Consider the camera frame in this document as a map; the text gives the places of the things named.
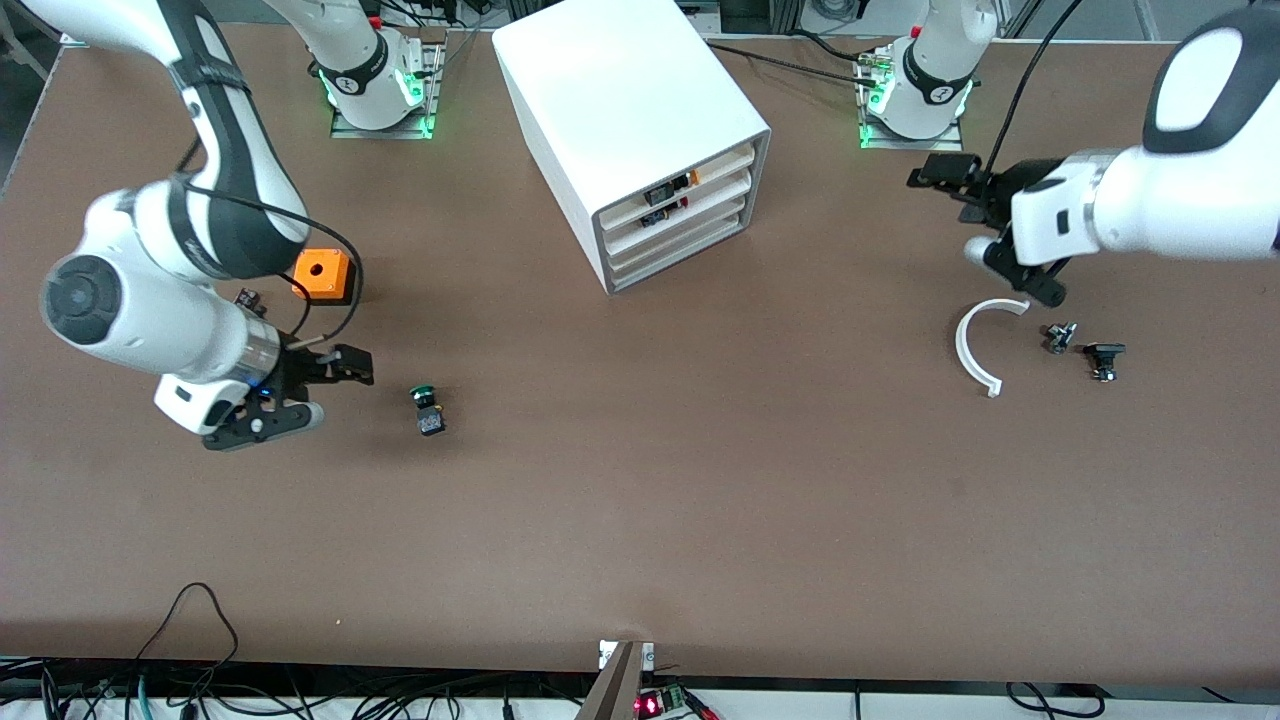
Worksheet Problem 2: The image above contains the green push button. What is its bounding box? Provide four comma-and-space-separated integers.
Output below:
410, 384, 448, 437

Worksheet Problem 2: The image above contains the white plastic divided tray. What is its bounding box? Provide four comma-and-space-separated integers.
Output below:
608, 198, 753, 290

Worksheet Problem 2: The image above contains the orange box with hole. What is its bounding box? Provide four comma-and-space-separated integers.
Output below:
291, 248, 359, 305

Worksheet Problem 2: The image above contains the white curved plastic arc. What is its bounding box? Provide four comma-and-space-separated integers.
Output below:
955, 298, 1032, 399

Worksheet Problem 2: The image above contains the circuit board with red LED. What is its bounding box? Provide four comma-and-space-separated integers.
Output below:
635, 685, 716, 720

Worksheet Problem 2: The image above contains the aluminium left arm base plate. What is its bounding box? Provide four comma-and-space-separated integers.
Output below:
857, 45, 966, 151

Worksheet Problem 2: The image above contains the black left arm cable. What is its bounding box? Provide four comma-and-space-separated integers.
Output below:
985, 0, 1086, 181

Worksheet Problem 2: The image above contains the small black switch part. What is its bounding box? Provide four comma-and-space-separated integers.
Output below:
1083, 342, 1128, 383

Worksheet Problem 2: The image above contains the looped thin black cable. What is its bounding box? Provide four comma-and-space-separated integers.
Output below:
135, 583, 241, 681

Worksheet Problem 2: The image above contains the aluminium right arm base plate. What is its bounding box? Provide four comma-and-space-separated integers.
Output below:
330, 30, 446, 139

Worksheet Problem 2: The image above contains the tangled black cable bundle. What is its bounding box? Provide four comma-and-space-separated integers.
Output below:
0, 655, 601, 720

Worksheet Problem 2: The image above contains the grey metal support post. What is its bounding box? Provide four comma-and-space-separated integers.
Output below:
575, 643, 644, 720

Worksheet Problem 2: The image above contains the coiled black cable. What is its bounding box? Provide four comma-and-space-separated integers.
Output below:
1005, 682, 1106, 720

